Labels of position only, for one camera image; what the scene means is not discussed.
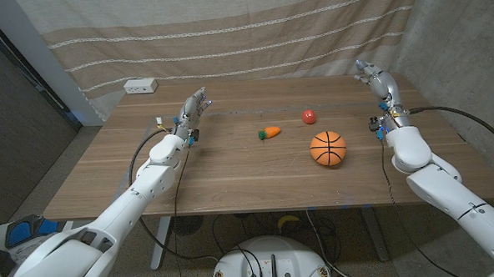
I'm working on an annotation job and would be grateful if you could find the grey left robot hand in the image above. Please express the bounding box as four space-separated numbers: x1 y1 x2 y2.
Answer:
169 86 214 148

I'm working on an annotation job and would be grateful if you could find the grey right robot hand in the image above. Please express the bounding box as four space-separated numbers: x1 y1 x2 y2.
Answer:
353 57 415 135

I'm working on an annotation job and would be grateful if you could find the orange toy basketball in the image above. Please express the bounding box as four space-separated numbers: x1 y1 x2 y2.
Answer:
309 129 349 168

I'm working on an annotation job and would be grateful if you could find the orange toy carrot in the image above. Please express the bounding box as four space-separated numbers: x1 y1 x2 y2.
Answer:
257 125 282 141

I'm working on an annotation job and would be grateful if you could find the yellow toy banana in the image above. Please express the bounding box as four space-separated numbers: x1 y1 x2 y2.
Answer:
276 214 301 234

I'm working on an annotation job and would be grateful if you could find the white power outlet box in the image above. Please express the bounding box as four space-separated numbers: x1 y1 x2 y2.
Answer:
123 78 159 95

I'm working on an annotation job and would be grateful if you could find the beige striped fabric backdrop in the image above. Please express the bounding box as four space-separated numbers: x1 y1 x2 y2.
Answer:
15 0 428 124

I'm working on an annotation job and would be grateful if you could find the round black fan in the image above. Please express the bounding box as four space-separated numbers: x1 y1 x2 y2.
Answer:
169 214 205 237

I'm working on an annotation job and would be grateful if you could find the white table leg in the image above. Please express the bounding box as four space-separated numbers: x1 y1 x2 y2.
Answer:
148 215 174 272

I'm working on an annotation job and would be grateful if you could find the grey table leg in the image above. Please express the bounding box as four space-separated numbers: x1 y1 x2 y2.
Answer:
360 205 391 263

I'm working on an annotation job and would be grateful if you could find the white robot torso base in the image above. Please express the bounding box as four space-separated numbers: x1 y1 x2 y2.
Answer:
208 233 332 277

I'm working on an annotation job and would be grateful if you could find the dark wooden door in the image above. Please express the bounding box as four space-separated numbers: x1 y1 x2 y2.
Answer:
0 8 87 228

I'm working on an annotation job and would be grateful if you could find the blue black foot pedal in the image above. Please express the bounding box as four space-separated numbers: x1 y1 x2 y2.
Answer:
3 213 60 249

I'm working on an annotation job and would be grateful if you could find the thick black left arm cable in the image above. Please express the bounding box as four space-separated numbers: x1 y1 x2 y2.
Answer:
125 127 219 265

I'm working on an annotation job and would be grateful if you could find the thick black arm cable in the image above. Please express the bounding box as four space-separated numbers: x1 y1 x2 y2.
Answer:
407 102 494 159
125 127 219 265

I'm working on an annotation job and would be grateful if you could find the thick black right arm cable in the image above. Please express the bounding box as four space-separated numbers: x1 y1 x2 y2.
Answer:
407 102 494 159

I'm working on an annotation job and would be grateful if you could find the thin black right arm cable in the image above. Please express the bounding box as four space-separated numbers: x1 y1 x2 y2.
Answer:
379 136 465 277

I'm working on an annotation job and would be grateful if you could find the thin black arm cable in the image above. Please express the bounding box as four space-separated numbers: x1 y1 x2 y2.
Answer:
169 145 196 277
379 136 465 277

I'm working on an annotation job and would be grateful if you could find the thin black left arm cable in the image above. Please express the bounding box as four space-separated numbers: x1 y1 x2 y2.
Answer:
169 145 196 277

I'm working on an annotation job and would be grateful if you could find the white door frame post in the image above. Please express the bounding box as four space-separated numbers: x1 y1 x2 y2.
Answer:
0 0 105 132

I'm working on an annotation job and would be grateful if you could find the white floor cable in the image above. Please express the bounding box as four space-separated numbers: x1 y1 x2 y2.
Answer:
305 208 356 277

